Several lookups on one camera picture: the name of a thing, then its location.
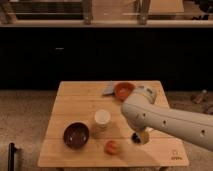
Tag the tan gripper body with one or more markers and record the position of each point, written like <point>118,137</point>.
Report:
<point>144,137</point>

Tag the orange apple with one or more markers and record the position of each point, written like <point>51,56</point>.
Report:
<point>111,147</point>

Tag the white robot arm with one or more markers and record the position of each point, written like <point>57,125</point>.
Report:
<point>140,111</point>

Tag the orange bowl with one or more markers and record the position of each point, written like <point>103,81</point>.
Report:
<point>123,89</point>

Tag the dark purple bowl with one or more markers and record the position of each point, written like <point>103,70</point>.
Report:
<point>76,135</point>

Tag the black white dish brush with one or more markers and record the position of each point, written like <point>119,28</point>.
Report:
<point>135,136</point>

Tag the white cup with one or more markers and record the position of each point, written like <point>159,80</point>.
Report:
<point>102,118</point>

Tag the grey cloth piece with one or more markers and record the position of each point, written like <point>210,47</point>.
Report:
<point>109,90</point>

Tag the wooden folding table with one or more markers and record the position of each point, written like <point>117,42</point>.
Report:
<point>78,101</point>

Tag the dark long cabinet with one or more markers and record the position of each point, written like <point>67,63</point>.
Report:
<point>41,58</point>

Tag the black post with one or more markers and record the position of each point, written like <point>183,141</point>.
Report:
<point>11,154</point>

